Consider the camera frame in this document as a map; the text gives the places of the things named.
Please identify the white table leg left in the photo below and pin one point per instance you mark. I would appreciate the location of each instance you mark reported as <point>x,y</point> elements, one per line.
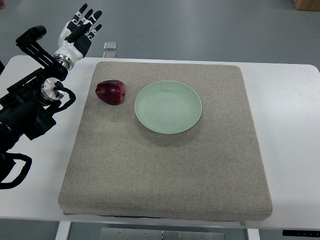
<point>63,230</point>

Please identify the cardboard box corner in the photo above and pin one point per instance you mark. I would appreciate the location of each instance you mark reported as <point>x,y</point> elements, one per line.
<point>307,5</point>

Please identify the metal table base plate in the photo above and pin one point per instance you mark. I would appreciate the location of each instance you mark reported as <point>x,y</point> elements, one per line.
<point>150,234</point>

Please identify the floor outlet plate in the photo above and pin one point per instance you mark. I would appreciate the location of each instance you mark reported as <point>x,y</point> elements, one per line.
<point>110,45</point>
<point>109,54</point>

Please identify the lower floor outlet plate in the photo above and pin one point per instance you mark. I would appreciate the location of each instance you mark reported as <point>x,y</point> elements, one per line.
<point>109,54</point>

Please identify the white table leg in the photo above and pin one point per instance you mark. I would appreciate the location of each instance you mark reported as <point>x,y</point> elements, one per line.
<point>63,230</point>
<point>253,234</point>

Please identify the red apple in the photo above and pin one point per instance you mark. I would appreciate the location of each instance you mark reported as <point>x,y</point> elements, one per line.
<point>111,92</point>

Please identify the beige fabric cushion mat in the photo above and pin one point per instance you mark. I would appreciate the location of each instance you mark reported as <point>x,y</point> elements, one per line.
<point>211,172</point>

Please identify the light green plate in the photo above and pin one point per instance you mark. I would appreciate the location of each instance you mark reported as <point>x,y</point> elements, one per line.
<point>168,107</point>

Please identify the white table leg right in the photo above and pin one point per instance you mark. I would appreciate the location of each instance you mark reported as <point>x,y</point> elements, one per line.
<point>253,234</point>

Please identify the upper floor outlet plate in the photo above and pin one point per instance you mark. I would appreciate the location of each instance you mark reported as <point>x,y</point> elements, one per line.
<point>110,45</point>

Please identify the black table control panel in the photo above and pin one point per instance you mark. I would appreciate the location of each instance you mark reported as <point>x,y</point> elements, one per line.
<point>301,233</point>

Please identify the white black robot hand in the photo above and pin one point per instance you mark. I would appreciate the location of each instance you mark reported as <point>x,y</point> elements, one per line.
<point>76,37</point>

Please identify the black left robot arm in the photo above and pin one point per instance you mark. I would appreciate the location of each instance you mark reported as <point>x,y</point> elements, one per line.
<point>29,106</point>

